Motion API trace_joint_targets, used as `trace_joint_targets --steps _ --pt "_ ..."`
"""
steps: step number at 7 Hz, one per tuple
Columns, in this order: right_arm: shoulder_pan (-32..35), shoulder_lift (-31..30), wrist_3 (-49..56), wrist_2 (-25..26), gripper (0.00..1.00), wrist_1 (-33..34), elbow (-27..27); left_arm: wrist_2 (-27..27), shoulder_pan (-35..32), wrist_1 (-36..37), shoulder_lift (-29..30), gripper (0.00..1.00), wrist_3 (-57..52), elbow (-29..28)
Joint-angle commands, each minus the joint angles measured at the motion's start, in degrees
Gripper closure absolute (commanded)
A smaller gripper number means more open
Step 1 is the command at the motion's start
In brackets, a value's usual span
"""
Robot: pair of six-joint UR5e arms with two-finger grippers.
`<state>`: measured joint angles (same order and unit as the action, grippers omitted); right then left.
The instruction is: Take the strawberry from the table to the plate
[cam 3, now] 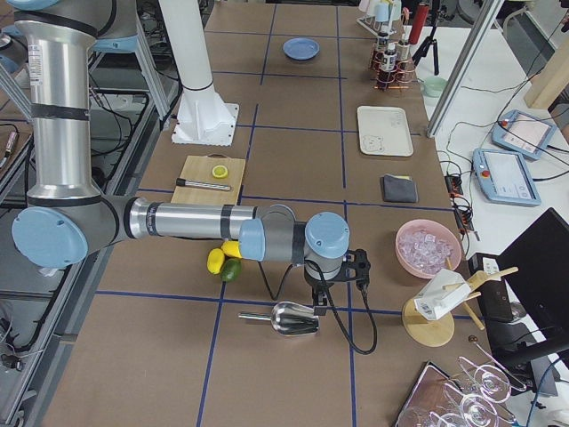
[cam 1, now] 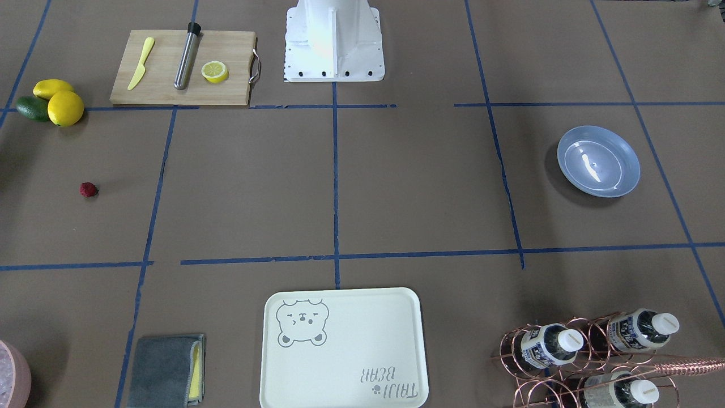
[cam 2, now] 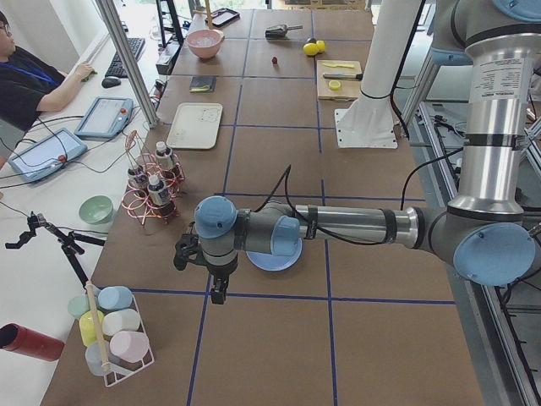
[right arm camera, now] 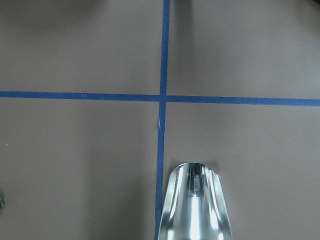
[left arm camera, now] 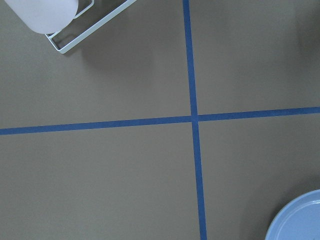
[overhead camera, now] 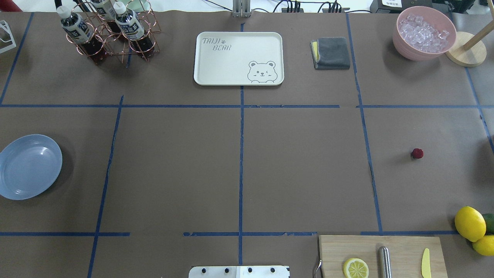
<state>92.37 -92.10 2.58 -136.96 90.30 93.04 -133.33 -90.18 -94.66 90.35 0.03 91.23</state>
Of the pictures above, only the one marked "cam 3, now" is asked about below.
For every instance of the oolong tea bottle left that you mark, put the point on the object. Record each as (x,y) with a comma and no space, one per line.
(388,61)

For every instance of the metal ice scoop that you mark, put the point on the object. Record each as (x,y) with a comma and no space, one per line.
(288,319)

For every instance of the grey folded cloth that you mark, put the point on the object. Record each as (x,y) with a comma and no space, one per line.
(398,189)

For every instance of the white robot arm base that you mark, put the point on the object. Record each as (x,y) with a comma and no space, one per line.
(203,117)

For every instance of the cream bear serving tray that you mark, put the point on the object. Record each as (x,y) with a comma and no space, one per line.
(384,131)

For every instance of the green lime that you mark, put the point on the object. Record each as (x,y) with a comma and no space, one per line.
(231,270)

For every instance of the black tripod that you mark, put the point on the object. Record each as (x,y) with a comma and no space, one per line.
(430,41)

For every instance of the mint green bowl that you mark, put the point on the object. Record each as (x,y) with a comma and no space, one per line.
(433,86)

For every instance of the pink bowl with ice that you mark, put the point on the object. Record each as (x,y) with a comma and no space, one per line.
(424,247)

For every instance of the black handled knife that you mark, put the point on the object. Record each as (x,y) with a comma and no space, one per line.
(180,182)

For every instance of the yellow lemon front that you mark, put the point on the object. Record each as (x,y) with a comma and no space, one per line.
(215,261)

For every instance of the oolong tea bottle rear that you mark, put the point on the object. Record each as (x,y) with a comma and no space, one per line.
(382,43)

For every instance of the blue teach pendant far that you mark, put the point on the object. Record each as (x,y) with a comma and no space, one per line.
(523,133)

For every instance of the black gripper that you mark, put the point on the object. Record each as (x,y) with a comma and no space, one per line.
(317,283)

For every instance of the lemon slice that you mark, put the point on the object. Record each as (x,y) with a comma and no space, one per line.
(219,172)

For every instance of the red bottle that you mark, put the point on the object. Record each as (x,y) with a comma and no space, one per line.
(419,19)

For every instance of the pastel cup rack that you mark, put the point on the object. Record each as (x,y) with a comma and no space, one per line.
(379,15)

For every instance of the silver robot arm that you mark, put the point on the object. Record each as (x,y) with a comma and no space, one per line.
(68,217)

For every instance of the oolong tea bottle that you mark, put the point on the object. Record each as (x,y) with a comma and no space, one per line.
(382,43)
(403,53)
(388,61)

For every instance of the yellow lemon back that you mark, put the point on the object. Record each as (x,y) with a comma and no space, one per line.
(231,248)

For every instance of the clear wine glass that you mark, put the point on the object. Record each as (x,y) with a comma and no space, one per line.
(485,379)

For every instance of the yellow lemon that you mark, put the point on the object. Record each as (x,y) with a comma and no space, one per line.
(215,261)
(231,248)

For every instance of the blue teach pendant near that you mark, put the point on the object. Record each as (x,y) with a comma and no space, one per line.
(504,178)

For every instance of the black monitor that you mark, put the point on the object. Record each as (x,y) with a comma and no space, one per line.
(541,285)

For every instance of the blue round plate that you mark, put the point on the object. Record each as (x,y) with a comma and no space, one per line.
(301,48)

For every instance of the wooden cutting board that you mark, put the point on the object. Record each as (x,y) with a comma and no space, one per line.
(199,168)

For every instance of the aluminium frame post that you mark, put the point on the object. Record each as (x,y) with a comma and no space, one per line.
(476,36)

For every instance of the copper wire bottle rack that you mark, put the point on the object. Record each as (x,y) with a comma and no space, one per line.
(401,79)

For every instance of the oolong tea bottle right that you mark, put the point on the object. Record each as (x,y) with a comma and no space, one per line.
(403,53)

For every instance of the blue teach pendant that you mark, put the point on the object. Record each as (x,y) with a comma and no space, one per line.
(523,133)
(504,178)

